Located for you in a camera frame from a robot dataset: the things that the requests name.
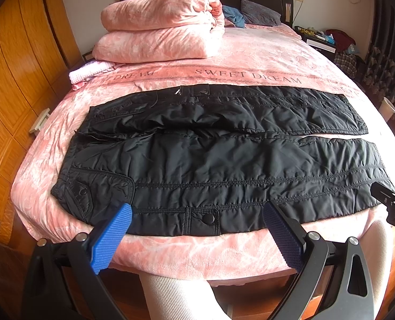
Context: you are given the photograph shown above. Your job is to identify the white ribbed trouser leg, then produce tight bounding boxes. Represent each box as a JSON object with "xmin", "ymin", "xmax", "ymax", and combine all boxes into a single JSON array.
[{"xmin": 139, "ymin": 273, "xmax": 229, "ymax": 320}]

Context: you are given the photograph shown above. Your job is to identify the white trash bin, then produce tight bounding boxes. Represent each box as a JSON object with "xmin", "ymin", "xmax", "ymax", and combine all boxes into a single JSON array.
[{"xmin": 378, "ymin": 97, "xmax": 395, "ymax": 122}]

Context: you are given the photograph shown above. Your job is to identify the red garment on nightstand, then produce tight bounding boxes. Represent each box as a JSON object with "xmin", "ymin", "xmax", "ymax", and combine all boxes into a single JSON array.
[{"xmin": 325, "ymin": 29, "xmax": 356, "ymax": 52}]

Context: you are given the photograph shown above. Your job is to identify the blue garment on bed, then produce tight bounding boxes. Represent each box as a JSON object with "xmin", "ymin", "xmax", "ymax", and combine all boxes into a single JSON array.
[{"xmin": 222, "ymin": 5, "xmax": 245, "ymax": 28}]

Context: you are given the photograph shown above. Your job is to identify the dark grey pillow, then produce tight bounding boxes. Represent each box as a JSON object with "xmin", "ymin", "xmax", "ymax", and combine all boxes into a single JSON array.
[{"xmin": 241, "ymin": 0, "xmax": 281, "ymax": 27}]

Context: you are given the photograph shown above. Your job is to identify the dark patterned curtain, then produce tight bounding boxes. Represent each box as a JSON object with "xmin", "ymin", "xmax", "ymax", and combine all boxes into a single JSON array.
[{"xmin": 363, "ymin": 0, "xmax": 395, "ymax": 107}]

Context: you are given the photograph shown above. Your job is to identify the wooden wardrobe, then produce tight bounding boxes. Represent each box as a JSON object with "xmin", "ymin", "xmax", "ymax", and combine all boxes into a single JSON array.
[{"xmin": 0, "ymin": 0, "xmax": 83, "ymax": 245}]

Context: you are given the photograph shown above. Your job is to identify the black padded pants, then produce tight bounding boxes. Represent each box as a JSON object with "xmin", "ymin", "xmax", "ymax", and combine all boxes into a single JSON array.
[{"xmin": 51, "ymin": 85, "xmax": 392, "ymax": 236}]

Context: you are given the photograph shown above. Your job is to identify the folded pink quilt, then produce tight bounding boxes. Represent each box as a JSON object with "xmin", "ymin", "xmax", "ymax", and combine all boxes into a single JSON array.
[{"xmin": 93, "ymin": 0, "xmax": 225, "ymax": 64}]

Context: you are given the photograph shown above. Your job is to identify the white pink folded towel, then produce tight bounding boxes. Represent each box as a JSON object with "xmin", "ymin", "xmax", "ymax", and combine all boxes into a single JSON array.
[{"xmin": 69, "ymin": 60, "xmax": 117, "ymax": 85}]

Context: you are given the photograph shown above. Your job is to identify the plaid cloth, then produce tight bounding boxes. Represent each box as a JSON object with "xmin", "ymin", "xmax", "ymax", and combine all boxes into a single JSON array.
[{"xmin": 334, "ymin": 52, "xmax": 357, "ymax": 79}]

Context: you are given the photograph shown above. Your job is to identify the black nightstand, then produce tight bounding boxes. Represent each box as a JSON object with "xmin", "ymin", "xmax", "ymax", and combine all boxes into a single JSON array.
[{"xmin": 294, "ymin": 26, "xmax": 336, "ymax": 61}]

